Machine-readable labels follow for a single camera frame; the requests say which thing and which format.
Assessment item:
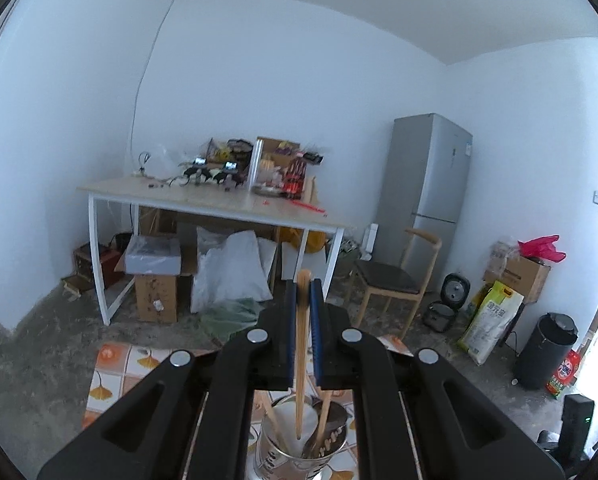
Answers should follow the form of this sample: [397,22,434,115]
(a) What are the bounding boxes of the red cooking oil bottles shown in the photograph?
[283,157,307,198]

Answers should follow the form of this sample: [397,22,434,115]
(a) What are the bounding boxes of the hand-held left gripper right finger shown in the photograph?
[309,279,566,480]

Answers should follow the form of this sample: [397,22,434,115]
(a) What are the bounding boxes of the yellow and white rice bag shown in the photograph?
[456,280,526,366]

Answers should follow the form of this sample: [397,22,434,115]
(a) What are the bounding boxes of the dark red wooden box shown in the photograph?
[74,242,122,288]

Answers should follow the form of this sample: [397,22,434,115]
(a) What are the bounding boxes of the grey refrigerator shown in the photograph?
[374,112,474,293]

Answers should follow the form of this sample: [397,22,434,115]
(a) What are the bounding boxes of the perforated steel utensil holder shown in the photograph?
[253,392,354,480]

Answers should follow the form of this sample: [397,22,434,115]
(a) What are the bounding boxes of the black rice cooker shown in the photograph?
[424,272,472,333]

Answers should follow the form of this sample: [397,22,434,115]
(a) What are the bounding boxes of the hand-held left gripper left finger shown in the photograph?
[38,279,298,480]

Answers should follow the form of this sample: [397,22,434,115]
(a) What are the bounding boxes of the wooden chair with dark seat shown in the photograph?
[354,227,444,338]

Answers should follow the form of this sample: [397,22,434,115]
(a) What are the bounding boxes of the yellow plastic bag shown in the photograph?
[279,227,327,253]

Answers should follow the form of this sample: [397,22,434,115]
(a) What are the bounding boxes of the wooden chopstick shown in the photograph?
[258,391,287,445]
[313,390,334,456]
[295,269,312,438]

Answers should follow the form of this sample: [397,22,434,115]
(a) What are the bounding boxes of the clear plastic roll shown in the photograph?
[249,140,264,196]

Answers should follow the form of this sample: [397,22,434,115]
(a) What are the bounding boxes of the black device with screen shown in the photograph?
[211,160,247,191]
[181,157,212,186]

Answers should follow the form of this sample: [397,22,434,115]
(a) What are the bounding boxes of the black trash can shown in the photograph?
[511,312,580,391]

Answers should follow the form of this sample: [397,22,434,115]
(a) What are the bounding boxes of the white metal frame desk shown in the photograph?
[76,177,346,326]

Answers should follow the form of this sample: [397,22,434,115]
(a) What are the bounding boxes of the red plastic bag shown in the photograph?
[518,235,567,263]

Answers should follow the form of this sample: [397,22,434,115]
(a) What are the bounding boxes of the stained cardboard box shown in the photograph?
[135,272,180,323]

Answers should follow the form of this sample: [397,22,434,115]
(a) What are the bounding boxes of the green cloth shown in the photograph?
[201,297,262,343]

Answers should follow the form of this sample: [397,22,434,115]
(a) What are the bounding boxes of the open cardboard box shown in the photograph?
[484,252,552,306]

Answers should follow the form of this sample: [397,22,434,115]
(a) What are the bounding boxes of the white plastic spoon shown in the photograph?
[274,399,324,458]

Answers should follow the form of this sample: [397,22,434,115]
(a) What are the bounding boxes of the grey wrapped box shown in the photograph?
[124,234,182,276]

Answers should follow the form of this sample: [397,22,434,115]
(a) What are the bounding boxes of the white plastic bag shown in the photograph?
[191,227,274,313]

